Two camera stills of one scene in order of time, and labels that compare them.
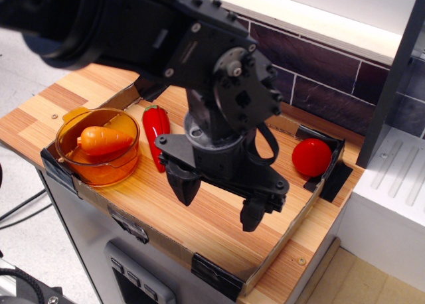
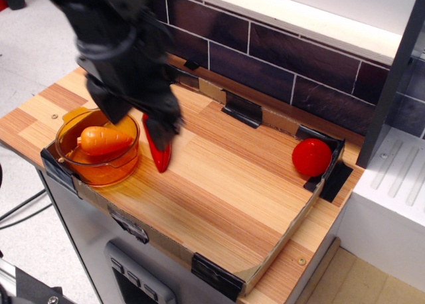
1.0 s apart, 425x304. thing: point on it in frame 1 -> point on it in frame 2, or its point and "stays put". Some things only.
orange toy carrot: (98, 141) stays put
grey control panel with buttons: (133, 283) stays put
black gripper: (231, 156) -> (137, 75)
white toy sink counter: (384, 222) stays put
